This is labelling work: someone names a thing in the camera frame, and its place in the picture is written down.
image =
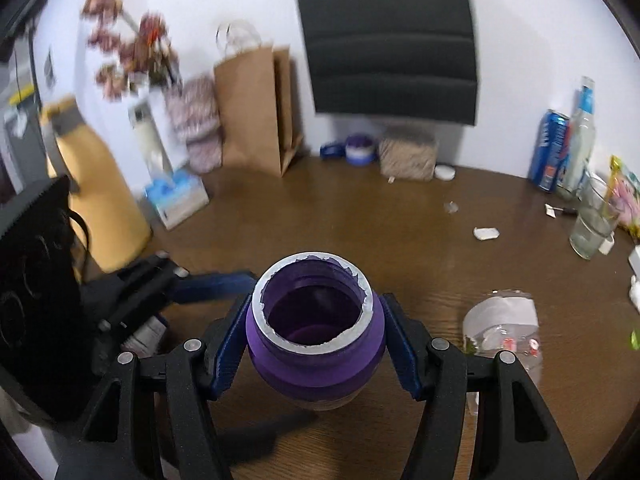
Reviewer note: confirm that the small white lid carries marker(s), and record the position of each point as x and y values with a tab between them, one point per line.
444	172

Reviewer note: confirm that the blue soda can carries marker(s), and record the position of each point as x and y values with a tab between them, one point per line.
548	152

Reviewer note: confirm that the colourful snack packet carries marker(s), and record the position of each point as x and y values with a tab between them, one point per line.
624	187

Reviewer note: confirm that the yellow thermos jug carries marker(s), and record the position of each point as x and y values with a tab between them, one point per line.
99	193

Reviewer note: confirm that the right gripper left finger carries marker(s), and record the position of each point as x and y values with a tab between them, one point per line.
118	439

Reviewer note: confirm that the purple white bottle cap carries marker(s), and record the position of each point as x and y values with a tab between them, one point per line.
360	149

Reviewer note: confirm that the blue tissue box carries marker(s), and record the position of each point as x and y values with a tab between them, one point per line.
176	198

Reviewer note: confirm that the white paper scrap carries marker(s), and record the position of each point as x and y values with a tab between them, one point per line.
483	234

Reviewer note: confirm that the black chair back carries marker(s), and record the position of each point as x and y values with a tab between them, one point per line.
392	58

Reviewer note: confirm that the patterned fabric bag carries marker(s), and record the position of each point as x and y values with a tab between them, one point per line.
193	113

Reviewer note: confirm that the brown paper bag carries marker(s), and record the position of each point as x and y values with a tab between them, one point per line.
255	104

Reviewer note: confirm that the dried flower bouquet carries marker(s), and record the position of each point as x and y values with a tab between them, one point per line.
138	54

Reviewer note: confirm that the clear container of grains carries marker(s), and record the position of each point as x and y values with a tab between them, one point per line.
408	154

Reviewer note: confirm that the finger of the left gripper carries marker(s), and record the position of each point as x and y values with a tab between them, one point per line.
180	286

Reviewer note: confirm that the purple Healthy Heart bottle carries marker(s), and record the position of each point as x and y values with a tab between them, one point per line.
315	329

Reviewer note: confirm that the clear plastic bottle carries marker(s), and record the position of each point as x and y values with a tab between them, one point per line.
581	137

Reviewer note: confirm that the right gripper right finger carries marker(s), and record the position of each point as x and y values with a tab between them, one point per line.
516	435

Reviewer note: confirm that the drinking glass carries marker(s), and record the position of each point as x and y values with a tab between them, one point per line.
598	212

